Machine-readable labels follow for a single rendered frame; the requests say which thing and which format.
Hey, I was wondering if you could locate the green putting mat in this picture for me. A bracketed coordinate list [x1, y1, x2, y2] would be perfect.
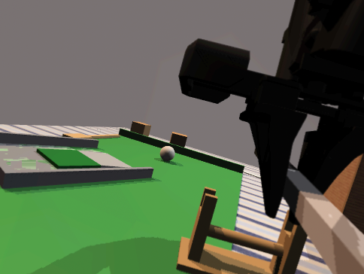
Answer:
[0, 135, 242, 274]

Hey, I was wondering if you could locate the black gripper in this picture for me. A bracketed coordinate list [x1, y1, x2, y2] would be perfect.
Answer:
[178, 0, 364, 219]

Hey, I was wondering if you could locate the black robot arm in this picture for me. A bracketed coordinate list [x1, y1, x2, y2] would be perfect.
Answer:
[288, 0, 364, 75]

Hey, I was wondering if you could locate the white golf ball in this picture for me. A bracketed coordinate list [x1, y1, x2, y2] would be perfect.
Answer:
[160, 146, 175, 161]

